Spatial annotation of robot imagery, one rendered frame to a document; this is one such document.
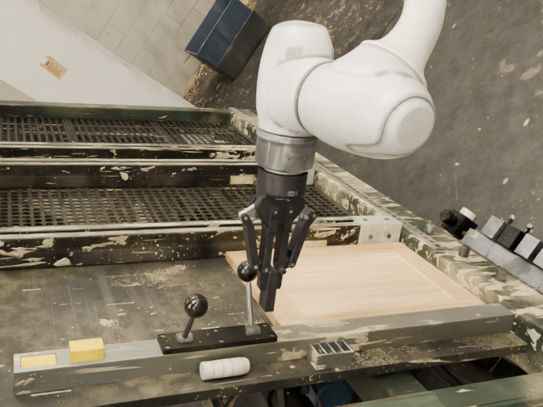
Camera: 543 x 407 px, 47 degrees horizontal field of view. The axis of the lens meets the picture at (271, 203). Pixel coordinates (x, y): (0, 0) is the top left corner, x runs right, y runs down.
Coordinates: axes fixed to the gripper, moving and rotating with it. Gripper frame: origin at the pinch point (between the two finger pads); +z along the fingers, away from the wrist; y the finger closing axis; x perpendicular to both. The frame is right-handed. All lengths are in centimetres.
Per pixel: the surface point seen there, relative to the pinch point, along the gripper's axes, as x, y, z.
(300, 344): 2.0, 8.3, 12.7
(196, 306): -2.3, -12.5, 0.8
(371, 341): 2.0, 23.0, 13.8
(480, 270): 20, 62, 11
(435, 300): 14, 47, 14
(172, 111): 189, 29, 12
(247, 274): 7.7, -0.7, 1.1
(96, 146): 117, -12, 8
